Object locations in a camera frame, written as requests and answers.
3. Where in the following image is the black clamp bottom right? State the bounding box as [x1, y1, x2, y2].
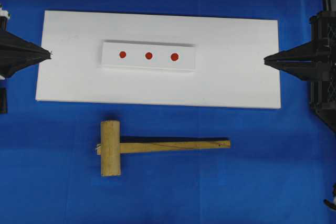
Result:
[323, 183, 336, 211]

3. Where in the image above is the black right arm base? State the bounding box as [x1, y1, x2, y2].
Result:
[310, 102, 335, 134]

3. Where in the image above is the wooden mallet hammer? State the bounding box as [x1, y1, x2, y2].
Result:
[96, 120, 231, 177]

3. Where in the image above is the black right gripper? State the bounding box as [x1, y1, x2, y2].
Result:
[264, 11, 335, 110]

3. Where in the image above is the red dot mark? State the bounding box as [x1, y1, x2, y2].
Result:
[145, 52, 153, 60]
[171, 53, 179, 61]
[119, 51, 127, 59]

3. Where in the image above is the blue table cloth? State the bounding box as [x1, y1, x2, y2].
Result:
[1, 0, 335, 223]

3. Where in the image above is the small white raised block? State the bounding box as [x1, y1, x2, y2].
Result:
[101, 42, 196, 71]

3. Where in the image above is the left red dot mark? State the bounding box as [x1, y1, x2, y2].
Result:
[119, 51, 127, 59]

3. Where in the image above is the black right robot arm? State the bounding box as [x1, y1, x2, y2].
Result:
[264, 0, 335, 113]

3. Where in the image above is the middle red dot mark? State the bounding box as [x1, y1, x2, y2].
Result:
[145, 52, 153, 60]

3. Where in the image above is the right red dot mark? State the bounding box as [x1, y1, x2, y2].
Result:
[171, 53, 179, 61]

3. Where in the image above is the large white foam board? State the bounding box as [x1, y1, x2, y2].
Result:
[36, 10, 281, 109]

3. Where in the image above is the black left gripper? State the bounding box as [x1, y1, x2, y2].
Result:
[0, 5, 52, 114]

